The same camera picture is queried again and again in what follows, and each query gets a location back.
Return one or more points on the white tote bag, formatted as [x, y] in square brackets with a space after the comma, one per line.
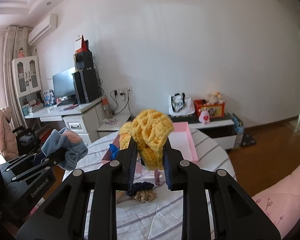
[180, 104]

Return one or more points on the low black white bench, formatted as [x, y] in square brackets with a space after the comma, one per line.
[219, 129]

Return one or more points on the pink plush bunny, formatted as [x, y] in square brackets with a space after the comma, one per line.
[204, 116]

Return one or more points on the white desk with drawers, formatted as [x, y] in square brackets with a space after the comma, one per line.
[85, 119]

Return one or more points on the light blue fleece hat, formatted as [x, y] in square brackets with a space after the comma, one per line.
[71, 142]

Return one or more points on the yellow crocheted toy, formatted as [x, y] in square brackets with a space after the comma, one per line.
[150, 130]

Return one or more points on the white glass door cabinet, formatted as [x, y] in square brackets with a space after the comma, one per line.
[26, 75]

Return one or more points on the navy blue scrunchie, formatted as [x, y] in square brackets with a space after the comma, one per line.
[139, 186]

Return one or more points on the black computer monitor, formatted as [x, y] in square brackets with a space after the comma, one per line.
[63, 84]

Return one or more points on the black speaker box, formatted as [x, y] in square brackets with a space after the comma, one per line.
[83, 60]

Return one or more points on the pink bedding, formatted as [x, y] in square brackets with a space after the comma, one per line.
[281, 202]

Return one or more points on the cream plush sheep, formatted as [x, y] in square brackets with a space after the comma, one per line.
[214, 98]

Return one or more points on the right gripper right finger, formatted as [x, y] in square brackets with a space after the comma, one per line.
[174, 176]

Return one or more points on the black office chair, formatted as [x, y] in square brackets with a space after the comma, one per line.
[27, 141]

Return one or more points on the striped quilted table cover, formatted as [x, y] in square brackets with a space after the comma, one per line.
[162, 217]

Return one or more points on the clear plastic pouch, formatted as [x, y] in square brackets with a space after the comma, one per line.
[157, 177]

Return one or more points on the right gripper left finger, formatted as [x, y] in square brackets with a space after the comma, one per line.
[127, 158]

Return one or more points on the red toy storage box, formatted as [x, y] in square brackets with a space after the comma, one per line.
[215, 111]

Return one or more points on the white air conditioner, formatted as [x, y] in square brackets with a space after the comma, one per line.
[42, 29]

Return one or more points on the beige satin scrunchie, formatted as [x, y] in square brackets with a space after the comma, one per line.
[144, 196]

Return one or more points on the black computer tower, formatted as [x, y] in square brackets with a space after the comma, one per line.
[86, 85]

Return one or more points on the black bathroom scale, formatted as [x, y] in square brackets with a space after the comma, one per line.
[247, 140]

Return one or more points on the red white paper boxes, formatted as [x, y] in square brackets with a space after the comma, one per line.
[80, 44]

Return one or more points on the wall power outlets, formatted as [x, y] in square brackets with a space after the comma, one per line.
[123, 93]

